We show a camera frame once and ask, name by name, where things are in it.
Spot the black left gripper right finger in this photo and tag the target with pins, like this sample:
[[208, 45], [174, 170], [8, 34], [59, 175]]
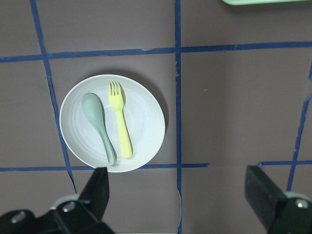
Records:
[[265, 198]]

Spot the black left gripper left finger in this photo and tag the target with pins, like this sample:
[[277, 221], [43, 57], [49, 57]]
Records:
[[95, 195]]

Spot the white round plate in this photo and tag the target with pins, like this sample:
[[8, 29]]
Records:
[[143, 117]]

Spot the yellow plastic fork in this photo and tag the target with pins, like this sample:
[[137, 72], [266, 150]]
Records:
[[117, 103]]

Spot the sage green plastic spoon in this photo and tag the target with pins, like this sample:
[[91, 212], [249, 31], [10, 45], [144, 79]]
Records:
[[93, 111]]

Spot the mint green tray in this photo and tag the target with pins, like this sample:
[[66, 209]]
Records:
[[254, 2]]

